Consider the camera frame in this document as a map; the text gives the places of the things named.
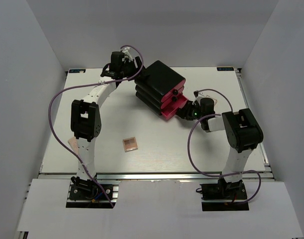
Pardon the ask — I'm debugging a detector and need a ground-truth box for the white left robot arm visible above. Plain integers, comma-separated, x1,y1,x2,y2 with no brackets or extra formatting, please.
68,45,143,180

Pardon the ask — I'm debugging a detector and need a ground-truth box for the small palette near right arm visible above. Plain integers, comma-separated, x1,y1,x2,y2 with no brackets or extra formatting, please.
205,95,218,106

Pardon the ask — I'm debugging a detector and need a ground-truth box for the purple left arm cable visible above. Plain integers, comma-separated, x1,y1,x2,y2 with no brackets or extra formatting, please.
47,44,145,209

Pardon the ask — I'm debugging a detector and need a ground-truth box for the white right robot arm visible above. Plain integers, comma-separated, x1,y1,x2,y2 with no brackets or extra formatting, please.
176,97,264,199

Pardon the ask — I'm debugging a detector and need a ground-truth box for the four-colour eyeshadow palette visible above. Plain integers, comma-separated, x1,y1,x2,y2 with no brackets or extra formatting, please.
123,137,138,152

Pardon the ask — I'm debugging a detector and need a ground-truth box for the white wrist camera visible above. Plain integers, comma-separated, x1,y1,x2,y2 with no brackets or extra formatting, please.
121,46,132,59
193,91,204,104

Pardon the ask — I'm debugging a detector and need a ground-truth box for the pink blush palette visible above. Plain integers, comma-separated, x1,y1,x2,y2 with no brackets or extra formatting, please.
68,137,79,154

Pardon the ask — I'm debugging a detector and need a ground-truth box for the pink bottom drawer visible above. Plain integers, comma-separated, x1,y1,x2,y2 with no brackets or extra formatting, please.
161,94,188,120

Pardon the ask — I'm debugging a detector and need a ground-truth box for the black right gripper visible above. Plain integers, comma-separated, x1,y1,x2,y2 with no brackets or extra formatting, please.
176,100,204,121

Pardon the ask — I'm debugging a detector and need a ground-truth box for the pink top drawer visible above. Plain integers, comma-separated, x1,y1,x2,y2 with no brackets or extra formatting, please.
163,79,186,97

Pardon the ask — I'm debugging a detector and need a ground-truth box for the left blue corner label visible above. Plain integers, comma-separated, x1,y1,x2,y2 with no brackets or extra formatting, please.
68,69,86,74

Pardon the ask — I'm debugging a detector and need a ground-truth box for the blue corner label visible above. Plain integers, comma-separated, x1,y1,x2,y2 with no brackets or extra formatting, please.
216,67,234,71
68,69,86,74

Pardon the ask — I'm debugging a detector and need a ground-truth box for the black drawer organizer cabinet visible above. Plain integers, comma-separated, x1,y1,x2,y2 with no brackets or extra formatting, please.
135,60,185,116

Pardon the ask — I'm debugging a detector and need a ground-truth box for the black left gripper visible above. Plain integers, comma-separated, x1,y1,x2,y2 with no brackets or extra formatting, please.
121,57,150,82

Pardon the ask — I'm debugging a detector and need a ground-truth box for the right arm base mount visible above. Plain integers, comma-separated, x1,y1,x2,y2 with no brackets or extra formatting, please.
195,182,249,212

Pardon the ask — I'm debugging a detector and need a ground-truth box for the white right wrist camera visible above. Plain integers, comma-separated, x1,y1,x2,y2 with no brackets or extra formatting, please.
193,91,204,104

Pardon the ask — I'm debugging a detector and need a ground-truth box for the aluminium table front rail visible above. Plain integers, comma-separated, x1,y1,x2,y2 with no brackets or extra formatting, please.
39,171,270,182

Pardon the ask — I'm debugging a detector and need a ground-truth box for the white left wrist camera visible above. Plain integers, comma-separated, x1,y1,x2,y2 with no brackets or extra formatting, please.
121,46,132,59

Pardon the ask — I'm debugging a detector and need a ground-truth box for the right blue corner label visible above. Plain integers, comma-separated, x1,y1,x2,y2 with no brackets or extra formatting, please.
216,67,234,71

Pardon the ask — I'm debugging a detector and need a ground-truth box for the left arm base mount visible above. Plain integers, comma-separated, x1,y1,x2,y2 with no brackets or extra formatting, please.
66,176,117,209

